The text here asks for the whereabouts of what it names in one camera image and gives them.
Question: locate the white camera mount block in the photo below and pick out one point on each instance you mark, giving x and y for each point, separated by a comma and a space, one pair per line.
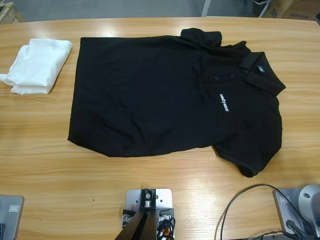
165, 197

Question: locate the wooden crate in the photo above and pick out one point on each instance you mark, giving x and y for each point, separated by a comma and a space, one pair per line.
10, 13

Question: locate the white metal frame leg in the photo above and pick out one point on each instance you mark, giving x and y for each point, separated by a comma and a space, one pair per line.
265, 7
207, 7

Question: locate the black polo shirt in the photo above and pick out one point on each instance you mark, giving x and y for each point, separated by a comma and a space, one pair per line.
150, 100

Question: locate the white folded cloth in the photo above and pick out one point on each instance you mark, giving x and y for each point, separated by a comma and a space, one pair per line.
37, 67

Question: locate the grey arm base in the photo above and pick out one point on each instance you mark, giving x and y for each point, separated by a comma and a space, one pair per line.
12, 220
287, 212

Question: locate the dark camera post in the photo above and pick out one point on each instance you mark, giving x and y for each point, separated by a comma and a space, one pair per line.
142, 225

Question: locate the brown cardboard box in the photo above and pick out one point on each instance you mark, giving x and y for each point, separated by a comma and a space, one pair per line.
295, 8

